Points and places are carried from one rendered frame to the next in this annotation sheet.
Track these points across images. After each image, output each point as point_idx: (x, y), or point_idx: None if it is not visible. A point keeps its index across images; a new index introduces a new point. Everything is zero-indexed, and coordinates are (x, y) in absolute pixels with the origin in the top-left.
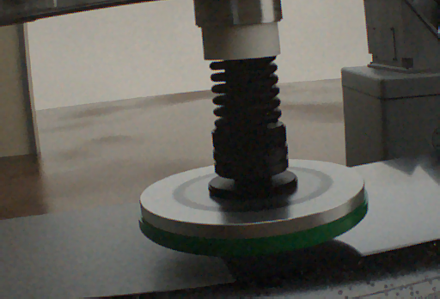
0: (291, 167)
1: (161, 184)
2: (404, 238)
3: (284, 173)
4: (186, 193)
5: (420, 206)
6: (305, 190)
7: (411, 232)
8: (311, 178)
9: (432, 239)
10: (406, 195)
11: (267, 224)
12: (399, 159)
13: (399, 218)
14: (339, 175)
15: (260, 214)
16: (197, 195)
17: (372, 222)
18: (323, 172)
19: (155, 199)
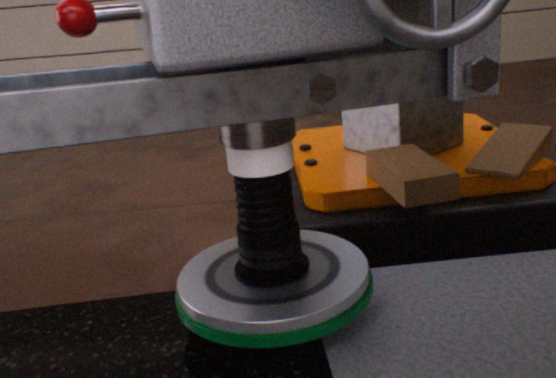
0: (223, 297)
1: (352, 282)
2: (167, 299)
3: (243, 266)
4: (328, 264)
5: (104, 341)
6: (236, 257)
7: (155, 305)
8: (221, 274)
9: (150, 294)
10: (89, 368)
11: None
12: None
13: (143, 326)
14: (196, 274)
15: None
16: (319, 261)
17: (168, 325)
18: (204, 281)
19: (353, 258)
